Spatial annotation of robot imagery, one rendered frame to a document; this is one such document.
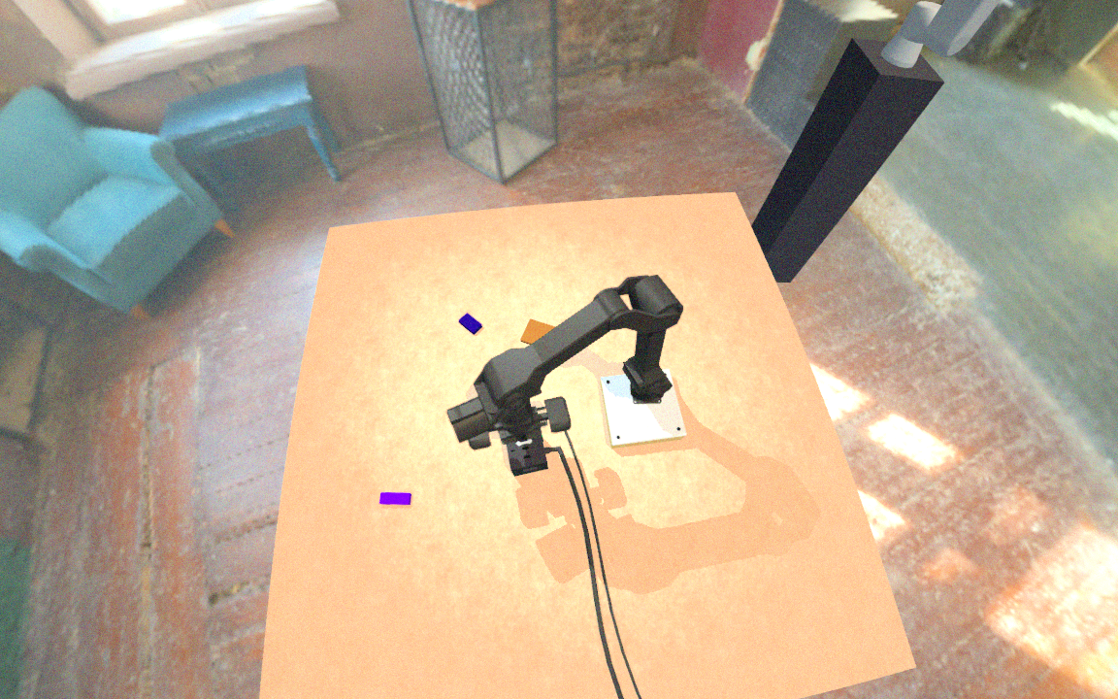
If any purple rectangular block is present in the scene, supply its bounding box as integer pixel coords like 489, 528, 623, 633
379, 492, 411, 506

